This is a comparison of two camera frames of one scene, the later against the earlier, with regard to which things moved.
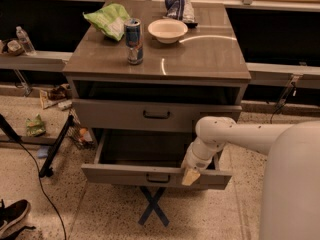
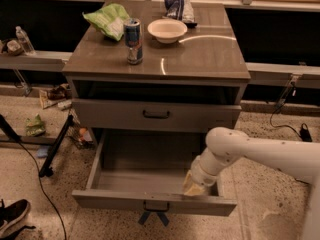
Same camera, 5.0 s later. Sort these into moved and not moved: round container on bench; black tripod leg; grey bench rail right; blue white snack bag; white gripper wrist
Moved: white gripper wrist
Not moved: black tripod leg; round container on bench; grey bench rail right; blue white snack bag
